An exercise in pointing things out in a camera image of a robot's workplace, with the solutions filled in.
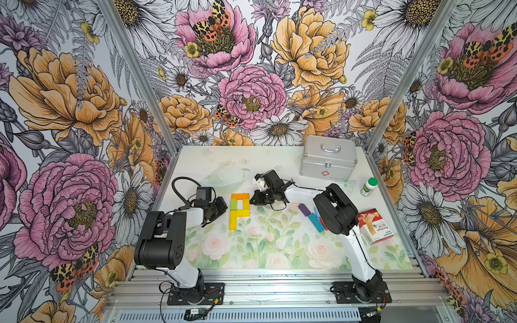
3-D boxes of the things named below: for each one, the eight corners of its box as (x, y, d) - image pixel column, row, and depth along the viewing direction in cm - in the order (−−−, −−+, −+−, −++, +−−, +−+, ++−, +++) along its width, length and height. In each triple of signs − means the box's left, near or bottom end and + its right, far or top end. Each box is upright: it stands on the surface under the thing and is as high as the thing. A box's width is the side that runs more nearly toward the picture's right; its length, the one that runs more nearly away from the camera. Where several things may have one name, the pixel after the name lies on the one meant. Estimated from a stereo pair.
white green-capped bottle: (361, 197, 104) (370, 184, 95) (359, 190, 106) (367, 177, 98) (370, 197, 104) (380, 184, 95) (367, 190, 106) (376, 177, 98)
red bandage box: (368, 245, 88) (373, 241, 84) (351, 218, 96) (355, 213, 92) (388, 239, 90) (394, 234, 86) (370, 212, 98) (374, 207, 94)
